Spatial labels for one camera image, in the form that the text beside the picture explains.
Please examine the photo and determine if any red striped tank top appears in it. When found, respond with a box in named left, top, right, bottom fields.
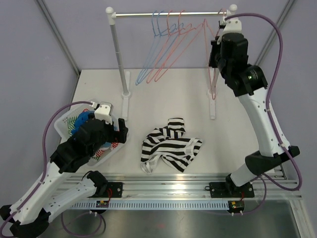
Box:
left=92, top=142, right=119, bottom=160

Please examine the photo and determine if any pink hanger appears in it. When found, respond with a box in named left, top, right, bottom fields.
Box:
left=203, top=19, right=220, bottom=100
left=146, top=9, right=193, bottom=84
left=158, top=16, right=203, bottom=81

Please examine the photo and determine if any green striped tank top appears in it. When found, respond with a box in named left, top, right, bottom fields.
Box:
left=66, top=117, right=77, bottom=136

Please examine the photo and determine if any light blue hanger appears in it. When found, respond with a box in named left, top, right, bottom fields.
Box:
left=135, top=9, right=171, bottom=85
left=138, top=9, right=185, bottom=84

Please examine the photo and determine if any black and white striped top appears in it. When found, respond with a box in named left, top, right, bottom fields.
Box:
left=140, top=118, right=203, bottom=174

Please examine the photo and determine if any grey-blue tank top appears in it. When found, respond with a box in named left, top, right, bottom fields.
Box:
left=101, top=142, right=111, bottom=150

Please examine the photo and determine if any bright blue tank top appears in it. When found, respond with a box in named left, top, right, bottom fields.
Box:
left=72, top=111, right=95, bottom=134

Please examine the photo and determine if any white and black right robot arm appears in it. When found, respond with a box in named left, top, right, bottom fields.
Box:
left=209, top=33, right=300, bottom=196

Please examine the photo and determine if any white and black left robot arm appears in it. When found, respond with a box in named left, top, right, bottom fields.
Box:
left=0, top=118, right=128, bottom=238

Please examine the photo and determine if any white plastic basket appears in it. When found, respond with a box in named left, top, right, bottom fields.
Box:
left=54, top=99, right=125, bottom=168

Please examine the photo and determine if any silver and white clothes rack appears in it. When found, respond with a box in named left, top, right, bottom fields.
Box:
left=105, top=3, right=238, bottom=120

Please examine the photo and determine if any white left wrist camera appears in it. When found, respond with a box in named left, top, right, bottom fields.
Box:
left=91, top=101, right=113, bottom=125

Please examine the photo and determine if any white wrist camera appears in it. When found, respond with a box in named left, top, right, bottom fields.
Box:
left=219, top=18, right=242, bottom=34
left=91, top=101, right=113, bottom=125

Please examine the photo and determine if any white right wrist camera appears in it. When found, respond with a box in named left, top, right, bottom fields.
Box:
left=219, top=18, right=242, bottom=34

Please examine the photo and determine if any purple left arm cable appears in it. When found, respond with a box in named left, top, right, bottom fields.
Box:
left=0, top=101, right=100, bottom=234

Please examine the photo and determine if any aluminium mounting rail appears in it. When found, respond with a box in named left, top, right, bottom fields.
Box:
left=52, top=173, right=303, bottom=200

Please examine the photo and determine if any white slotted cable duct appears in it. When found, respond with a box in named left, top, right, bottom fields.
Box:
left=71, top=200, right=229, bottom=210

